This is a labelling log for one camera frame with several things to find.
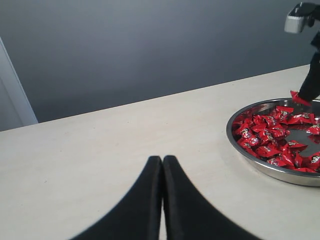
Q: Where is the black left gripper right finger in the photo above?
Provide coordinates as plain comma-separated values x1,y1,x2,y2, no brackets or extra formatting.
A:
163,155,259,240

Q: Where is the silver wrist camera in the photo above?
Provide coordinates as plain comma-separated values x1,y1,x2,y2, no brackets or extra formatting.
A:
284,2,317,34

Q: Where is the red candy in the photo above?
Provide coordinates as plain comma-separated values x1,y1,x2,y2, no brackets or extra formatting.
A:
255,145,282,158
287,112,316,125
234,123,260,147
290,90,312,107
273,105,294,124

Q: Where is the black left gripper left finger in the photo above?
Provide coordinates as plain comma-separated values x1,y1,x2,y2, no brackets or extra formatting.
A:
73,156,163,240

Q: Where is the round steel plate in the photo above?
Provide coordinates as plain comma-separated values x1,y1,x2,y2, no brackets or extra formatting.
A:
226,98,320,187

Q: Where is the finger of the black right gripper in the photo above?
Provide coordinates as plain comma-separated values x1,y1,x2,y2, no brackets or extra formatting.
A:
298,53,320,102

